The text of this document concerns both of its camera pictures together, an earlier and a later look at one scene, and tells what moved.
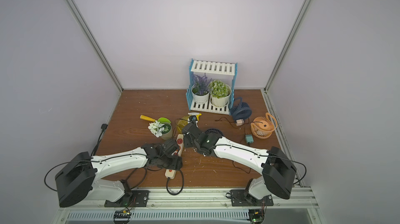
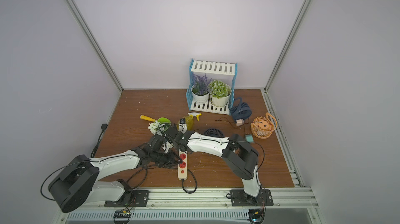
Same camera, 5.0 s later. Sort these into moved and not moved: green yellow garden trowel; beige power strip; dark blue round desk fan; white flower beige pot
Moved: beige power strip
Not moved: green yellow garden trowel; dark blue round desk fan; white flower beige pot
